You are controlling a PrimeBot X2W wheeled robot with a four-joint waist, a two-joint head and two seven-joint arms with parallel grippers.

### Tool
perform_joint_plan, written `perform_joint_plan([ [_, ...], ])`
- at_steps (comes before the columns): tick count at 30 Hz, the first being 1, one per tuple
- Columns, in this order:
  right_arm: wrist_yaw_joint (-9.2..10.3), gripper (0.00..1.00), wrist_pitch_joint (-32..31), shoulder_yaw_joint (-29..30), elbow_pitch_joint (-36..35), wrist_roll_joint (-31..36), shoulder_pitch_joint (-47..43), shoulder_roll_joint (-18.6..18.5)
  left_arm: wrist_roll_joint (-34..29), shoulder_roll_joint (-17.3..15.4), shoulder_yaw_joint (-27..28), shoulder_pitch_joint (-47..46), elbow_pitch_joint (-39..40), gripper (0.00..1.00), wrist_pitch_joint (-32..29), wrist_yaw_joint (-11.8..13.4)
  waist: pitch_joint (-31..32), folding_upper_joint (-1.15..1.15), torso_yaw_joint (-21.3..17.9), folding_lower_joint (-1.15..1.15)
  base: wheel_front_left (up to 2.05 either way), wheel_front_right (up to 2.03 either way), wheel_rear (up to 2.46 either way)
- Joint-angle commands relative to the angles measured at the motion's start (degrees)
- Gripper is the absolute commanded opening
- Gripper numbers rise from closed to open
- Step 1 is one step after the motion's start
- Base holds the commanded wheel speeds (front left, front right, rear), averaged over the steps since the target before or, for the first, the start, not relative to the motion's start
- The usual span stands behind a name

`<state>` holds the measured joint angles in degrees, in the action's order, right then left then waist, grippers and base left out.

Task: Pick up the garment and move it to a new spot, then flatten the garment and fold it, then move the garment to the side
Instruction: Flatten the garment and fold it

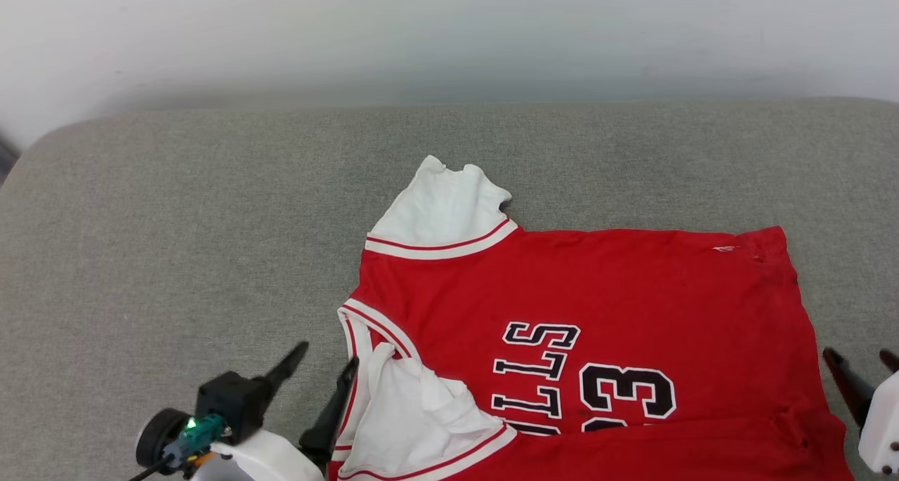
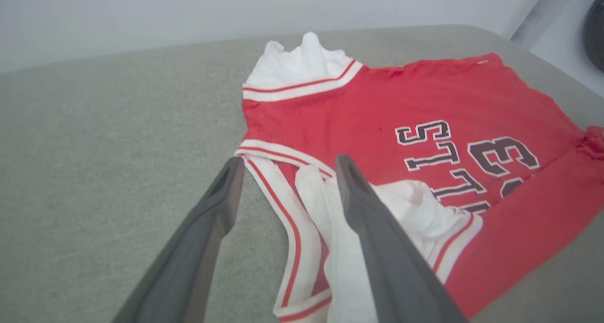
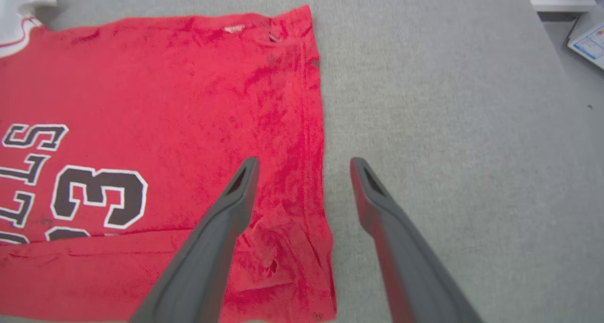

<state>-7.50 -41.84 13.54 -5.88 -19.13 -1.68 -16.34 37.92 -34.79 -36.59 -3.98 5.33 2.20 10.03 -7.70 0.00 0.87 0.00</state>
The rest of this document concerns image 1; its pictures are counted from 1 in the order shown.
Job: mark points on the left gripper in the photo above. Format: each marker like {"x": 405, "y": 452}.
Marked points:
{"x": 267, "y": 463}

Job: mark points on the red Bulls basketball jersey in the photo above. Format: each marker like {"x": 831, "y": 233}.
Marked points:
{"x": 632, "y": 291}

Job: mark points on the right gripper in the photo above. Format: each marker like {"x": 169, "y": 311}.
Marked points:
{"x": 883, "y": 432}

